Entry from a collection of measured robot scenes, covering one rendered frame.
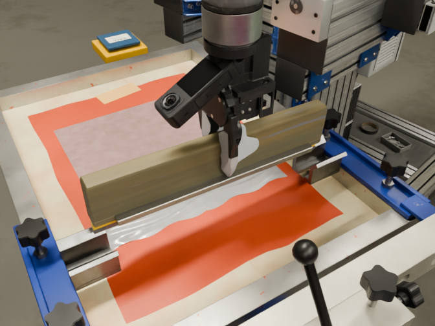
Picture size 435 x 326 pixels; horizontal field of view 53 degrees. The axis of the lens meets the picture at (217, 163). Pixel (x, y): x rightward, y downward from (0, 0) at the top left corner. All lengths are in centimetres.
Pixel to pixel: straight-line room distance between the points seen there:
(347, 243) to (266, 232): 14
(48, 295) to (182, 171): 25
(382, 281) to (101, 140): 66
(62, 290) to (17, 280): 137
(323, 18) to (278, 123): 34
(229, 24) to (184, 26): 84
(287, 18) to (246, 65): 43
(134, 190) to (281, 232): 28
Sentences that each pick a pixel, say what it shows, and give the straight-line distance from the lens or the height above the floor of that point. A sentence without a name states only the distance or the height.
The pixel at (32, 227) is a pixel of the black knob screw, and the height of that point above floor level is 106.
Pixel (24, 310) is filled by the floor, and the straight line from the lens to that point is 194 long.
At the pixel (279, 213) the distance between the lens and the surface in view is 79.
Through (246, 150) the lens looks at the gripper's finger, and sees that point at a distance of 65.
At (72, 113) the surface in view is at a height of 95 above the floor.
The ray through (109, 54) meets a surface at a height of 95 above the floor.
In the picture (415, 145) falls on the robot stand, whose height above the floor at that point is 21.
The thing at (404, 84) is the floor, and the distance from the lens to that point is 333.
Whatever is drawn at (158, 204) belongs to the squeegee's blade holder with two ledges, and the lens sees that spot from 64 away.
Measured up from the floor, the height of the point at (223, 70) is 126.
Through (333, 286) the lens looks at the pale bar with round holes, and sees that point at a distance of 60.
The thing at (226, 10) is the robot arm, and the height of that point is 134.
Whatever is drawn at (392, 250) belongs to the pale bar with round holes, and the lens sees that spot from 67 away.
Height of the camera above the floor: 152
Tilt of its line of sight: 40 degrees down
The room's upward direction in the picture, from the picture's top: straight up
